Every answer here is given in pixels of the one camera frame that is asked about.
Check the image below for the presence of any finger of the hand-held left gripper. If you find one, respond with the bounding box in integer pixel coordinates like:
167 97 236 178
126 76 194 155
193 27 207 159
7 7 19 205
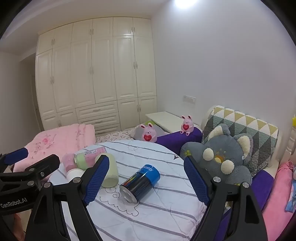
0 154 61 184
0 147 30 166

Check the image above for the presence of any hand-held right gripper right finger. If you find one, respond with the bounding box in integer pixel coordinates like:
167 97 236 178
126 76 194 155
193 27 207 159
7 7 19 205
183 156 269 241

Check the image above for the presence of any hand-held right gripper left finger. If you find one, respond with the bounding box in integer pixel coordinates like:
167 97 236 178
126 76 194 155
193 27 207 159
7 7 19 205
24 153 110 241

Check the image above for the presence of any blue black can-shaped cup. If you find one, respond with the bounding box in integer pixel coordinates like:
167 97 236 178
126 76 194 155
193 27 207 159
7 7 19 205
119 164 161 203

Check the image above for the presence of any light green cup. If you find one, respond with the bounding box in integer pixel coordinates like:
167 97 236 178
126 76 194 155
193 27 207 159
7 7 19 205
95 153 119 189

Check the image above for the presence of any white paper cup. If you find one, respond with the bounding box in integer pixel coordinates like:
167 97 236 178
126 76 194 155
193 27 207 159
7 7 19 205
66 168 85 182

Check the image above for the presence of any pink and green plastic bottle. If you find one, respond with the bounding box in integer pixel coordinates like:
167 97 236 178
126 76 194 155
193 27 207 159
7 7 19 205
62 146 107 172

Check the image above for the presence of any pink embroidered blanket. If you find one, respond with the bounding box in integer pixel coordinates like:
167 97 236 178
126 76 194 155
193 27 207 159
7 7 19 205
13 123 96 173

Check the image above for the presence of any white striped quilt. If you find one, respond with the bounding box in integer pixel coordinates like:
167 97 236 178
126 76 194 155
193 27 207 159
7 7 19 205
47 140 208 241

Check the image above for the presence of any heart print bed sheet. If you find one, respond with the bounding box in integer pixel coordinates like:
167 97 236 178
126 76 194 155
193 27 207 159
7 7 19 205
95 127 139 143

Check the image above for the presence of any grey plush cat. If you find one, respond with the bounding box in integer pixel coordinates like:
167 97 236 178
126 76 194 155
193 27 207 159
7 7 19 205
180 123 253 186

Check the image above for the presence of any purple bed sheet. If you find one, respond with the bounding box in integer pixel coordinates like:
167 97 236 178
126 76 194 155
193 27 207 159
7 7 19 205
157 127 281 241

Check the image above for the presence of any pink plush rabbit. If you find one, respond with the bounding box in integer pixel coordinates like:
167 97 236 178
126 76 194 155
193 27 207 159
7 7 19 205
138 123 158 143
180 114 200 136

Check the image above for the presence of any grey pillow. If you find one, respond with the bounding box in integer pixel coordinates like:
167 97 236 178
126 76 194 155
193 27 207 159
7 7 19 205
134 120 170 141

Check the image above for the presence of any white nightstand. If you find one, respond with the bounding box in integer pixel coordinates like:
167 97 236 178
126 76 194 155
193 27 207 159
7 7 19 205
145 111 200 133

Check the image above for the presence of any triangle pattern quilted cushion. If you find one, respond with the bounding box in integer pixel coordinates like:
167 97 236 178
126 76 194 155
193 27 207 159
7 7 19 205
202 105 279 178

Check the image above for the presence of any pink pillow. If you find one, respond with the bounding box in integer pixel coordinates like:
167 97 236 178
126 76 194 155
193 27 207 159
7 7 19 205
261 161 296 234

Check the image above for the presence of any light blue printed object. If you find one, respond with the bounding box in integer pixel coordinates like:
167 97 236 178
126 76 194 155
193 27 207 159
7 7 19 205
285 178 296 212

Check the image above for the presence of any white wardrobe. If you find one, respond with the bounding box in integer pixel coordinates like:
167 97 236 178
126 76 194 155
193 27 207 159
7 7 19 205
35 17 158 137

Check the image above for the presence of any ceiling light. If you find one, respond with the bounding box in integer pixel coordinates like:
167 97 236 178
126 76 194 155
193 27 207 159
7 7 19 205
172 0 199 10

